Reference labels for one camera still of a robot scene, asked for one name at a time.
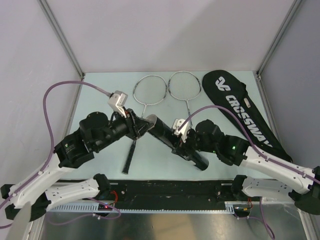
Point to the black racket bag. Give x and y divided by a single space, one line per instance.
225 90

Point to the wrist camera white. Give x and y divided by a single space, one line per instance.
180 128
117 102

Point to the white badminton racket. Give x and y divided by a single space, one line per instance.
150 90
184 86

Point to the grey cable duct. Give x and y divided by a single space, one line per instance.
85 207

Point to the aluminium frame post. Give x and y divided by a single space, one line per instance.
58 31
280 34

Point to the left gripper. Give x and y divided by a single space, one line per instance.
134 122

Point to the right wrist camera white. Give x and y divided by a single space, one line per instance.
180 128

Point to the left aluminium frame post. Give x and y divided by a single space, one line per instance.
58 31

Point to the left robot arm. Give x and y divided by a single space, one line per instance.
95 133

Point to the right aluminium frame post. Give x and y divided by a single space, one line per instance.
280 34

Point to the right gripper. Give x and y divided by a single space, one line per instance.
181 146

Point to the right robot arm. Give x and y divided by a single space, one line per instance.
287 181

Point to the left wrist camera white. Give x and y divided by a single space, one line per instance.
117 102

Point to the black shuttlecock tube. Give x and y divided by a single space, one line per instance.
163 133

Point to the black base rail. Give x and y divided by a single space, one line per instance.
173 194

